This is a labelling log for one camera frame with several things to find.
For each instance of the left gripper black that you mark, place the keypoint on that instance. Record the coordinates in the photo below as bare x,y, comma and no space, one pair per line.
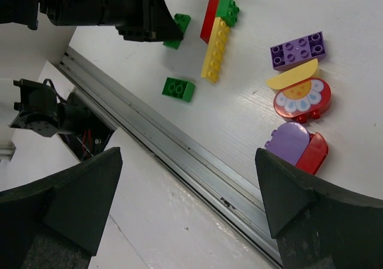
137,20

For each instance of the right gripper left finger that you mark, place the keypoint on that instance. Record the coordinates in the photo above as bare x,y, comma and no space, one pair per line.
58,221

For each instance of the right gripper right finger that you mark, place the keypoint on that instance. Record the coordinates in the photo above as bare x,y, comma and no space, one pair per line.
317,224

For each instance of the green 2x4 lego brick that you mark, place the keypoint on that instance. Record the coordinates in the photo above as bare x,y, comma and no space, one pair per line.
182,21

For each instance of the red curved lego brick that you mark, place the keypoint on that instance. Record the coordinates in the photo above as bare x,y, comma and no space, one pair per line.
209,20

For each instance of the long yellow lego brick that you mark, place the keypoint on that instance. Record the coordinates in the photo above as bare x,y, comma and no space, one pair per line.
215,51

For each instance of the green 2x2 lego brick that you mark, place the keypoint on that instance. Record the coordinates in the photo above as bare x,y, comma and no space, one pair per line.
180,89

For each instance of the small green lego brick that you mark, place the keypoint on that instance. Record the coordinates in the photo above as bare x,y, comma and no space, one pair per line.
228,11

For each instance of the red flower lego brick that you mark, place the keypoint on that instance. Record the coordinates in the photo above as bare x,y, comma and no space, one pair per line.
308,99

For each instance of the purple 2x4 lego brick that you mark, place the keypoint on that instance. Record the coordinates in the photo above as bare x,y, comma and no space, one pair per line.
288,55

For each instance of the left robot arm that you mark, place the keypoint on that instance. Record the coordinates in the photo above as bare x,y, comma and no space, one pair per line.
37,106

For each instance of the red rounded lego brick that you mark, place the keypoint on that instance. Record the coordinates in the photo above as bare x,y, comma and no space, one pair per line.
314,154

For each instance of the yellow half-round lego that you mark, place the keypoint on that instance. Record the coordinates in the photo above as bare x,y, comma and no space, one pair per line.
295,75

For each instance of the aluminium rail front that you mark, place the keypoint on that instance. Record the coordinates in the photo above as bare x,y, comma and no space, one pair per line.
221,188

